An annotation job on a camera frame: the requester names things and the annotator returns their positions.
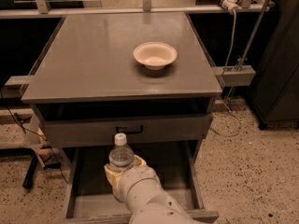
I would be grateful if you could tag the white paper bowl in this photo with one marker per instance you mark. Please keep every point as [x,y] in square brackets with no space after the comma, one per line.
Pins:
[155,55]

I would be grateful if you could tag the clear plastic water bottle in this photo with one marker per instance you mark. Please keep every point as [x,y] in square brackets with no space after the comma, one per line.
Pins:
[121,155]

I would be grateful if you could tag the black stand foot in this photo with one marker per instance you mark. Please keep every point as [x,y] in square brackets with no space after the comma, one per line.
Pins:
[28,180]

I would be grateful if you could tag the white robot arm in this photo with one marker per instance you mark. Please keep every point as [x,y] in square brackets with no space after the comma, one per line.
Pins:
[161,209]

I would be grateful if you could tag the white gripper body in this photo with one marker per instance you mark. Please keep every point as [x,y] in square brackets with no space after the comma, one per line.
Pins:
[135,178]

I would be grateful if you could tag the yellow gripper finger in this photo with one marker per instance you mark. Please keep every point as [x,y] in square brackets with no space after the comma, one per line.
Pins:
[113,174]
[139,162]

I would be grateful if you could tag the grey side bracket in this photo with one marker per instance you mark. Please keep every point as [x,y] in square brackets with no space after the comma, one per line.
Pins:
[16,86]
[233,78]

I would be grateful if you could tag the closed grey upper drawer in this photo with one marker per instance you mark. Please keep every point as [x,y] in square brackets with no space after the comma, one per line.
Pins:
[100,132]

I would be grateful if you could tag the open grey lower drawer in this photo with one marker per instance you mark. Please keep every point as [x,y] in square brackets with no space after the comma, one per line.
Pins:
[89,196]

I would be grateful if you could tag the grey side bracket left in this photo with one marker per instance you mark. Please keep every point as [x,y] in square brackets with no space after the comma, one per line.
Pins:
[16,86]

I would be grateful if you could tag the grey drawer cabinet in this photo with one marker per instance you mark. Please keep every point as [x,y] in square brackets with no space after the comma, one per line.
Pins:
[89,71]

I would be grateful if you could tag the black drawer handle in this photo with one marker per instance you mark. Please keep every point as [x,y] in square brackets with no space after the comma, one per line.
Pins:
[130,129]

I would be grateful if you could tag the metal tripod pole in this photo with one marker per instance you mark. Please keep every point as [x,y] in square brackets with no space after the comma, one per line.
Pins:
[241,61]

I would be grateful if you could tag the grey side bracket right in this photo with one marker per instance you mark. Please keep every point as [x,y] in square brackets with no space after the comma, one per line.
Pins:
[233,78]

